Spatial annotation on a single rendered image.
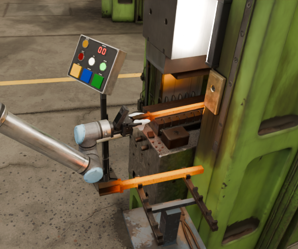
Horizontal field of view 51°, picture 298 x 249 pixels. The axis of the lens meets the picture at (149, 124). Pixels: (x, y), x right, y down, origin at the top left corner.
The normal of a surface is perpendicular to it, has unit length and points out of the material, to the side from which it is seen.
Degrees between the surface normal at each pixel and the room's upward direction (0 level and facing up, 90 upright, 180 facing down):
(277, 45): 89
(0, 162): 0
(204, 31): 90
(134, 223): 0
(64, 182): 0
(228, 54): 90
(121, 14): 90
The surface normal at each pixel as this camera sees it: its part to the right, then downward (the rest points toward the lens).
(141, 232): 0.06, -0.81
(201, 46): 0.43, 0.54
